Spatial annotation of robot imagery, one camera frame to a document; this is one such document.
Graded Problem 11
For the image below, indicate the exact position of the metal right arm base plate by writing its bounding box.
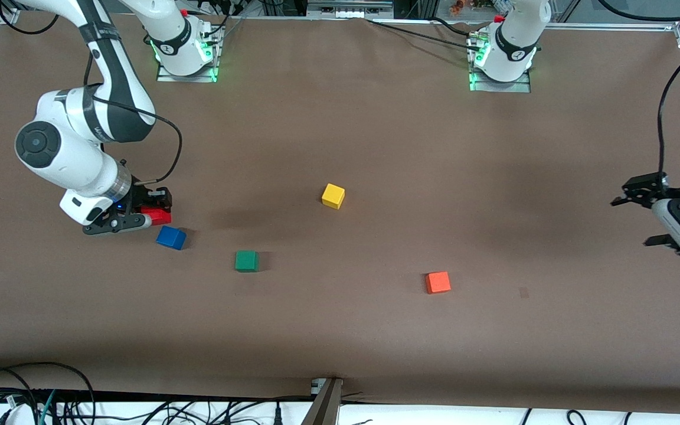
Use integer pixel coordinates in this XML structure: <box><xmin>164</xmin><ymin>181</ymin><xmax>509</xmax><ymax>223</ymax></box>
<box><xmin>156</xmin><ymin>24</ymin><xmax>221</xmax><ymax>83</ymax></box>

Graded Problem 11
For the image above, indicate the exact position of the dark camera mount post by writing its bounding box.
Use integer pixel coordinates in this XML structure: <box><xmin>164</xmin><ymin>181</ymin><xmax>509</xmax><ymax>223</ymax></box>
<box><xmin>302</xmin><ymin>378</ymin><xmax>344</xmax><ymax>425</ymax></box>

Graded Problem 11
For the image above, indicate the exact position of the blue wooden block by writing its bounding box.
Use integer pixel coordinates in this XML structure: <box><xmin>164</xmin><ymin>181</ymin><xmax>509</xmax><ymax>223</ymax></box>
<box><xmin>156</xmin><ymin>225</ymin><xmax>187</xmax><ymax>251</ymax></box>

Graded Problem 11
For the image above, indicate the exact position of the long black table cable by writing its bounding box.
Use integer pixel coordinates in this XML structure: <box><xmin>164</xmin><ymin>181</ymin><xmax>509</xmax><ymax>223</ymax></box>
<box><xmin>367</xmin><ymin>18</ymin><xmax>476</xmax><ymax>51</ymax></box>

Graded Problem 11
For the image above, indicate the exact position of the black looping floor cable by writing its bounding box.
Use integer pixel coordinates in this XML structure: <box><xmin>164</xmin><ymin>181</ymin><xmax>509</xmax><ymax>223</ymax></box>
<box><xmin>0</xmin><ymin>361</ymin><xmax>96</xmax><ymax>425</ymax></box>

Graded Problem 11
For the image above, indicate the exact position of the grey power strip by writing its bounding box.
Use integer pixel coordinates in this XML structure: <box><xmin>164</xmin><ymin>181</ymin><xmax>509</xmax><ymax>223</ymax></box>
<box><xmin>308</xmin><ymin>0</ymin><xmax>394</xmax><ymax>18</ymax></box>

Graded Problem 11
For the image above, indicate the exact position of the yellow wooden block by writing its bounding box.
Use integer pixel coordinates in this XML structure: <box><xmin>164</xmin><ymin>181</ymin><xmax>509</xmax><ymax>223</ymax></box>
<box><xmin>321</xmin><ymin>183</ymin><xmax>346</xmax><ymax>210</ymax></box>

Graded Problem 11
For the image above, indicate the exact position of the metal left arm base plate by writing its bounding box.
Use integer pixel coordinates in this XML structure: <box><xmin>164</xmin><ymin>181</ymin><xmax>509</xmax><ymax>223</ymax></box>
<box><xmin>468</xmin><ymin>32</ymin><xmax>533</xmax><ymax>93</ymax></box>

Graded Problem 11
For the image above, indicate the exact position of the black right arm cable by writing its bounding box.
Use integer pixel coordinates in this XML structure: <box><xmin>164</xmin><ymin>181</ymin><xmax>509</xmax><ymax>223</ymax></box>
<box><xmin>83</xmin><ymin>53</ymin><xmax>184</xmax><ymax>184</ymax></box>

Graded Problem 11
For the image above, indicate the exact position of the green network cable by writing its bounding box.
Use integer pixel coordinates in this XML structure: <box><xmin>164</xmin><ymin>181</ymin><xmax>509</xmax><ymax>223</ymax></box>
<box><xmin>36</xmin><ymin>390</ymin><xmax>57</xmax><ymax>425</ymax></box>

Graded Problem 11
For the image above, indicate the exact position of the orange wooden block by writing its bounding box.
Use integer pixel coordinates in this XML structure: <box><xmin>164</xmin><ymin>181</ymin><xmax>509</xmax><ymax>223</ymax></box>
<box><xmin>425</xmin><ymin>271</ymin><xmax>452</xmax><ymax>295</ymax></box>

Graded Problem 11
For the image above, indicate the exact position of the red wooden block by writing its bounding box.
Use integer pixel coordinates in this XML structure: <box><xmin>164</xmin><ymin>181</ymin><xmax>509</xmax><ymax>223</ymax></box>
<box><xmin>140</xmin><ymin>207</ymin><xmax>172</xmax><ymax>227</ymax></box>

